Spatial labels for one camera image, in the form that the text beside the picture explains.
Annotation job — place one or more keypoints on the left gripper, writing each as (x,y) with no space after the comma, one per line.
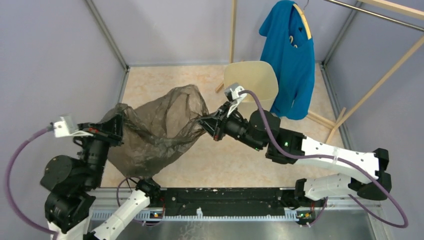
(110,129)

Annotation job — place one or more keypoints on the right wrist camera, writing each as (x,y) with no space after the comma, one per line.
(235,96)

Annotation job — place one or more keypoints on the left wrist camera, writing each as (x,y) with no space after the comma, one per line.
(67,127)

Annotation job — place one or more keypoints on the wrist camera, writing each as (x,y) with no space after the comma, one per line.
(67,127)
(235,96)

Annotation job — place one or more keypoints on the wooden clothes hanger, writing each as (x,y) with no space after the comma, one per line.
(304,21)

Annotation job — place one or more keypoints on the blue t-shirt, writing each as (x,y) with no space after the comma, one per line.
(289,49)

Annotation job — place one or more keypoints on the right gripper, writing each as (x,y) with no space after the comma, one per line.
(215,125)

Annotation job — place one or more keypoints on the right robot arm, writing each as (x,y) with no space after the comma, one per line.
(357,173)

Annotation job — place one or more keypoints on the dark translucent trash bag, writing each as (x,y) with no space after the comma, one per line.
(158,132)

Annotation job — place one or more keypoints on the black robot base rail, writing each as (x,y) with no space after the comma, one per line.
(228,202)

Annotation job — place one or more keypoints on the white comb cable tray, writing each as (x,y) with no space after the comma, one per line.
(147,215)

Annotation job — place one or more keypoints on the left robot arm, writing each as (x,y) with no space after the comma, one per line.
(69,181)

